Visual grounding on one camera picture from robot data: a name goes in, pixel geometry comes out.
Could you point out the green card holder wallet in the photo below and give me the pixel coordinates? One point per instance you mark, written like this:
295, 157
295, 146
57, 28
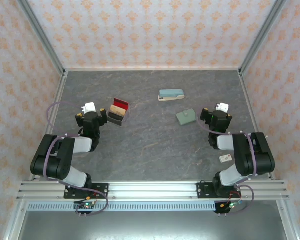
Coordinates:
186, 118

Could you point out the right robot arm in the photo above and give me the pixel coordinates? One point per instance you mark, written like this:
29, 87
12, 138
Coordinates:
242, 155

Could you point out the plain black card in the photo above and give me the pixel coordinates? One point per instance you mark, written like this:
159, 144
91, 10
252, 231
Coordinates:
116, 117

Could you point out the tan card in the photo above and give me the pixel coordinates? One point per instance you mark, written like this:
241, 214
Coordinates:
117, 109

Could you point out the small white box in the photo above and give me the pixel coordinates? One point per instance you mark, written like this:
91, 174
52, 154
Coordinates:
225, 158

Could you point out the teal and cream stapler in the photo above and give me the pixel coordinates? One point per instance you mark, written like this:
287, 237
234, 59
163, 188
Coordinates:
170, 93

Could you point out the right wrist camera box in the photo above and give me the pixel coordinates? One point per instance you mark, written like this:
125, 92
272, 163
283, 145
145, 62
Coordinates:
222, 107

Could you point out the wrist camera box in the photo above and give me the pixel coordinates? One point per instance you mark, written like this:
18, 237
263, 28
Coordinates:
222, 107
90, 107

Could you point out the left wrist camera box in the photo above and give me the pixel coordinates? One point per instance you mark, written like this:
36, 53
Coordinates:
90, 107

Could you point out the aluminium table side rail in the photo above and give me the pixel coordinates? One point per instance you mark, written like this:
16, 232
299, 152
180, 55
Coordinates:
248, 100
59, 95

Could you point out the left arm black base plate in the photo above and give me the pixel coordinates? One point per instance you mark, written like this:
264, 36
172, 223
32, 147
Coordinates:
102, 190

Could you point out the aluminium table end rail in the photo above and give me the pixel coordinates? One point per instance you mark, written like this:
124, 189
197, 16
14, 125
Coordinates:
152, 69

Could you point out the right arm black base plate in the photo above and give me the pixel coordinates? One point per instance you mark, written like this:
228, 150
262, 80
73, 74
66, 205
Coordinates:
202, 192

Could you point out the aluminium frame post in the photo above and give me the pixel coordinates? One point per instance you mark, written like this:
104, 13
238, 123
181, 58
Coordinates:
261, 37
43, 37

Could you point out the wide aluminium mounting rail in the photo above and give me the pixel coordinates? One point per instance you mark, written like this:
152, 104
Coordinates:
152, 190

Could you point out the short aluminium frame leg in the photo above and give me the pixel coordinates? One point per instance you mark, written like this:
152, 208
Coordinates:
15, 222
287, 222

